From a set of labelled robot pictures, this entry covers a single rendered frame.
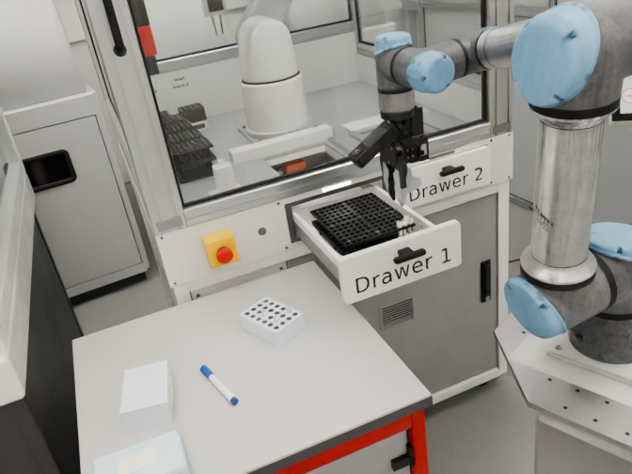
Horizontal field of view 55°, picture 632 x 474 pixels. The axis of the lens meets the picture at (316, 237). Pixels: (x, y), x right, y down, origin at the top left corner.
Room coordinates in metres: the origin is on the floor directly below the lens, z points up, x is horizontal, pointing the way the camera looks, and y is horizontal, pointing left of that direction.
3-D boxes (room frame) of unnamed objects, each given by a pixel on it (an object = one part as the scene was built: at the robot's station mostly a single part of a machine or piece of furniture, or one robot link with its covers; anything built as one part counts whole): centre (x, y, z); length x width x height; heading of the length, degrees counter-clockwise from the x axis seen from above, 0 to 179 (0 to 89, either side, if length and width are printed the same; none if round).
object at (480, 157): (1.52, -0.38, 0.87); 0.29 x 0.02 x 0.11; 108
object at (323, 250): (1.32, -0.11, 0.86); 0.40 x 0.26 x 0.06; 18
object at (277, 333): (1.11, 0.13, 0.78); 0.12 x 0.08 x 0.04; 43
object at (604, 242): (0.88, -0.50, 0.95); 0.13 x 0.12 x 0.14; 111
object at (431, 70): (1.15, -0.26, 1.27); 0.11 x 0.11 x 0.08; 21
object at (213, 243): (1.30, 0.23, 0.88); 0.07 x 0.05 x 0.07; 108
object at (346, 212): (1.31, -0.11, 0.87); 0.22 x 0.18 x 0.06; 18
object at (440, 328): (1.89, 0.03, 0.40); 1.03 x 0.95 x 0.80; 108
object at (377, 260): (1.12, -0.17, 0.87); 0.29 x 0.02 x 0.11; 108
